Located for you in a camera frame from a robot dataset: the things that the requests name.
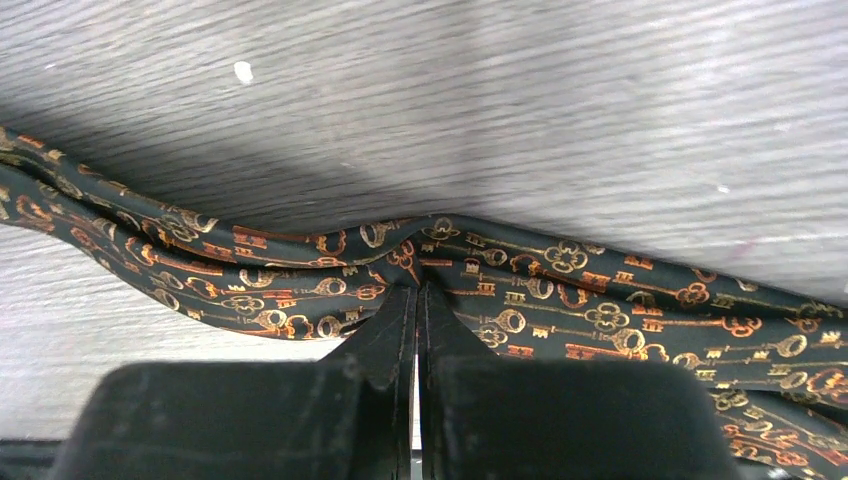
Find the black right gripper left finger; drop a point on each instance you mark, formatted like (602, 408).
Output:
(346, 416)

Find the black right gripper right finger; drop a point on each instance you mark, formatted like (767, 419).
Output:
(488, 417)

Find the black key pattern tie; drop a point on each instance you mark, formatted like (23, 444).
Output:
(775, 362)

